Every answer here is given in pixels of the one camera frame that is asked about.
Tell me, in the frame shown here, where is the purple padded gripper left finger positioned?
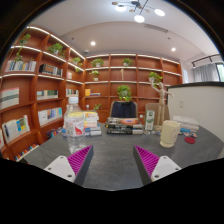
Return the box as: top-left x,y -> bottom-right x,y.
45,145 -> 94,186

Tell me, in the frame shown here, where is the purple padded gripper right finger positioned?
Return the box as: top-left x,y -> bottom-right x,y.
133,145 -> 180,185

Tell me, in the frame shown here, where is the clear plastic water bottle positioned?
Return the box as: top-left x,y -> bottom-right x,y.
64,96 -> 86,153

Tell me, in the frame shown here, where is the cream ceramic mug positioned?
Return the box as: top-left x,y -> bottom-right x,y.
160,120 -> 181,148

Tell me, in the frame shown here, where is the stack of light books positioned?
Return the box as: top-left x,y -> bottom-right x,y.
84,111 -> 102,136

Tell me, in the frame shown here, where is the red round coaster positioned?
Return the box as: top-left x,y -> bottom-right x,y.
184,137 -> 196,144

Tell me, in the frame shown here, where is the green white carton box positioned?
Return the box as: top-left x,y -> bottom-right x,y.
145,110 -> 155,130

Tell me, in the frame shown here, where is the stack of dark books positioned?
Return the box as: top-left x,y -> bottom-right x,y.
105,117 -> 143,135

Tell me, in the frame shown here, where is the brown cardboard box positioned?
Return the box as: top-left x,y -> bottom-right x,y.
145,103 -> 170,125

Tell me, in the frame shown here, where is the wooden artist mannequin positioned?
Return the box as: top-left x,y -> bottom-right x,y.
151,81 -> 174,131

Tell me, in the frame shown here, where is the potted green plant centre shelf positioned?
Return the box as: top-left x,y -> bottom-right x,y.
117,85 -> 132,101

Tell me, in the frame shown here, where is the grey window curtain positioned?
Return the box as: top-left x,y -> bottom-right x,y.
193,64 -> 219,82

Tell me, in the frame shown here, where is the ceiling chandelier lamp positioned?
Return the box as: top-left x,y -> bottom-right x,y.
112,0 -> 165,23

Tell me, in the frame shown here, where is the wooden bookshelf wall unit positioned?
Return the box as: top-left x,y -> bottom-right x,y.
0,26 -> 182,160

